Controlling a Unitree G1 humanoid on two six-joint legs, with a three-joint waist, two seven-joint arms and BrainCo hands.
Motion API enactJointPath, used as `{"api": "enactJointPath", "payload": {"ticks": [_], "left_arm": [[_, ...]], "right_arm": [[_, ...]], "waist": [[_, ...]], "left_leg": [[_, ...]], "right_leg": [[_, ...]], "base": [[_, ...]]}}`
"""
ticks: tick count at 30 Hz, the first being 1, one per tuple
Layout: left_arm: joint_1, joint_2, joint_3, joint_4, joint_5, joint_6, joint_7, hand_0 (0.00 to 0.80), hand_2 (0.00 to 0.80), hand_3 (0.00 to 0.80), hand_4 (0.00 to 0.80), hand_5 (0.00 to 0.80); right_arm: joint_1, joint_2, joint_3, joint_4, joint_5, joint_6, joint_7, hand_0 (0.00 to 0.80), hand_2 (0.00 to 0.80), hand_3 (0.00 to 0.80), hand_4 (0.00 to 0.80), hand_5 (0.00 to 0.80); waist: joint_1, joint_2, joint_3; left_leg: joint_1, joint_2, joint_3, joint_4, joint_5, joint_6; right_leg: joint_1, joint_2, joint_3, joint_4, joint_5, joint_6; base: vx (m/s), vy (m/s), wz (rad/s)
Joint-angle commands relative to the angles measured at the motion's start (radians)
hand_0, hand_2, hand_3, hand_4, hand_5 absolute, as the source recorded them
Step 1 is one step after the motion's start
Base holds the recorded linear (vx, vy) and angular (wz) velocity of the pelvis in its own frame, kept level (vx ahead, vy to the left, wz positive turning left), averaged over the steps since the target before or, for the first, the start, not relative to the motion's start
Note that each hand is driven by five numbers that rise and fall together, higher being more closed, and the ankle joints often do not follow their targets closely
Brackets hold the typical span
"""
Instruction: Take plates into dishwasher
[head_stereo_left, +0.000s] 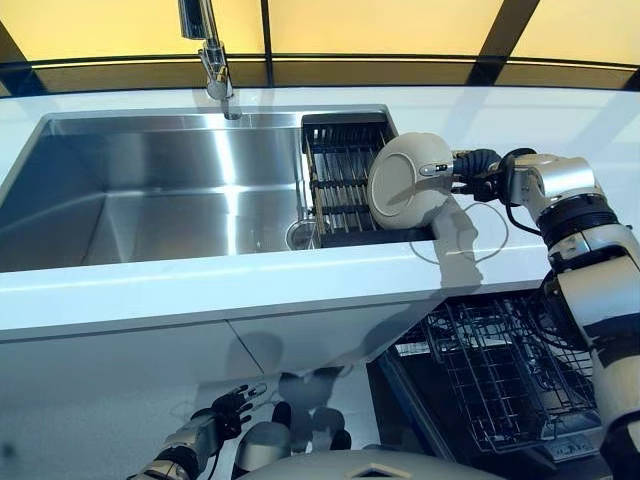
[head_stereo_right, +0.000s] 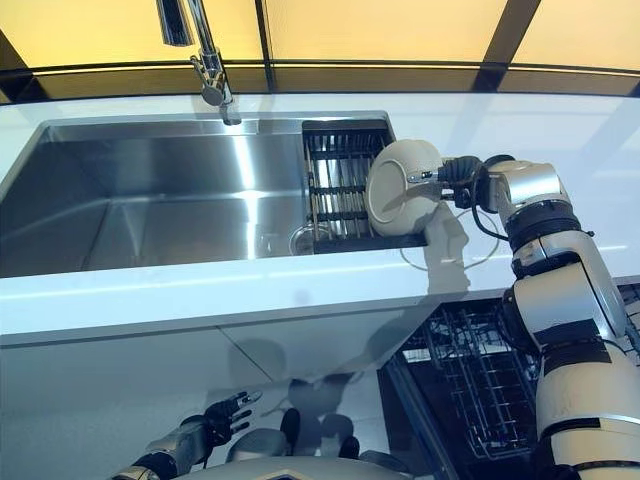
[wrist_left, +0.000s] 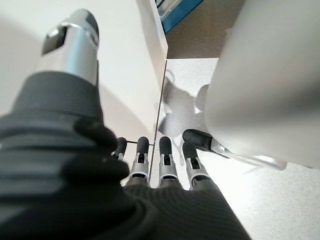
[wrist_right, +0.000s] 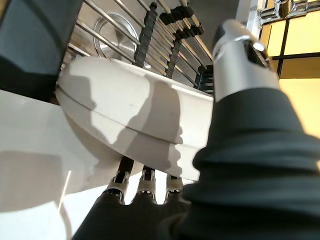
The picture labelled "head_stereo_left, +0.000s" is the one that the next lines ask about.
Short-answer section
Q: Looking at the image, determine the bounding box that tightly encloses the left robot hand dark palm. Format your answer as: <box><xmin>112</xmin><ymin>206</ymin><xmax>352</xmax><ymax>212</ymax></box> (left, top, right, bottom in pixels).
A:
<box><xmin>209</xmin><ymin>383</ymin><xmax>269</xmax><ymax>442</ymax></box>

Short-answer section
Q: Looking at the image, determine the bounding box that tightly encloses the right robot hand dark palm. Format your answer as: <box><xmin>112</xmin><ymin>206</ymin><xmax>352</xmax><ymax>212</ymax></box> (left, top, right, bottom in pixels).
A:
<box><xmin>418</xmin><ymin>148</ymin><xmax>504</xmax><ymax>204</ymax></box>

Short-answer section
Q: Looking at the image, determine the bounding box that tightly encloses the beige round plate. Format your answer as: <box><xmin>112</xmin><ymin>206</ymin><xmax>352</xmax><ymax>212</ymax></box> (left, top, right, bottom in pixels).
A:
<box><xmin>366</xmin><ymin>131</ymin><xmax>459</xmax><ymax>231</ymax></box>

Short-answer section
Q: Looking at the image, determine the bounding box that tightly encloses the left white robot leg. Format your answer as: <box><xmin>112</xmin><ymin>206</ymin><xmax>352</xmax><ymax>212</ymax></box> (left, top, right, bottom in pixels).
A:
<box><xmin>232</xmin><ymin>422</ymin><xmax>294</xmax><ymax>480</ymax></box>

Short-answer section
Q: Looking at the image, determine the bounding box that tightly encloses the white kitchen cabinet front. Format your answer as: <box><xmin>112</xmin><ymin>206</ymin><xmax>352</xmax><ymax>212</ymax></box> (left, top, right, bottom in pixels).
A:
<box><xmin>0</xmin><ymin>294</ymin><xmax>442</xmax><ymax>401</ymax></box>

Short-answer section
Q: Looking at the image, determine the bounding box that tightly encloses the black sink drying rack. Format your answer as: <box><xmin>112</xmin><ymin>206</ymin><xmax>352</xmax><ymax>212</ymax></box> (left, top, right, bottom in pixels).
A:
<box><xmin>301</xmin><ymin>112</ymin><xmax>436</xmax><ymax>249</ymax></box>

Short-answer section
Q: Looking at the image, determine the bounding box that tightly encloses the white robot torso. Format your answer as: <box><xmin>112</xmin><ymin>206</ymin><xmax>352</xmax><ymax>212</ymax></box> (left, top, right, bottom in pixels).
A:
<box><xmin>259</xmin><ymin>446</ymin><xmax>506</xmax><ymax>480</ymax></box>

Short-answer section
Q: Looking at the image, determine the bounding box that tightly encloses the round sink drain strainer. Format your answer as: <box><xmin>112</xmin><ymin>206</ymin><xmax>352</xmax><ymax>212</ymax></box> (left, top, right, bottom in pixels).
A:
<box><xmin>285</xmin><ymin>219</ymin><xmax>319</xmax><ymax>250</ymax></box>

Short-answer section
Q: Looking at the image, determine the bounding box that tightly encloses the stainless steel sink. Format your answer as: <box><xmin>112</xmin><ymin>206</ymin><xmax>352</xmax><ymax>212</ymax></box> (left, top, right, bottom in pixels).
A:
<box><xmin>0</xmin><ymin>103</ymin><xmax>437</xmax><ymax>274</ymax></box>

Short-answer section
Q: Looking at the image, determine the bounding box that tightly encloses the chrome kitchen faucet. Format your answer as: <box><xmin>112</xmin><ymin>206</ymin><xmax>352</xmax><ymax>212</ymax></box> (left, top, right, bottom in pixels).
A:
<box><xmin>178</xmin><ymin>0</ymin><xmax>244</xmax><ymax>121</ymax></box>

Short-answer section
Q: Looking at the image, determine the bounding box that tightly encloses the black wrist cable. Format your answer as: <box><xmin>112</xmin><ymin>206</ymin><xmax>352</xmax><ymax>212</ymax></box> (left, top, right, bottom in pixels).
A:
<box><xmin>499</xmin><ymin>148</ymin><xmax>546</xmax><ymax>237</ymax></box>

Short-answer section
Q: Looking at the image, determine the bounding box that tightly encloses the dishwasher wire rack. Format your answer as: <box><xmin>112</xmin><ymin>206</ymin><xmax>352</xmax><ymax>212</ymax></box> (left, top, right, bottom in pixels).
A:
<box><xmin>394</xmin><ymin>294</ymin><xmax>602</xmax><ymax>454</ymax></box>

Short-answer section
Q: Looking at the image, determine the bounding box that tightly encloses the black window frame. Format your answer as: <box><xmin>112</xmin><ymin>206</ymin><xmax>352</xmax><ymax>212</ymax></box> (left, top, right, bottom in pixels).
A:
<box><xmin>0</xmin><ymin>0</ymin><xmax>640</xmax><ymax>99</ymax></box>

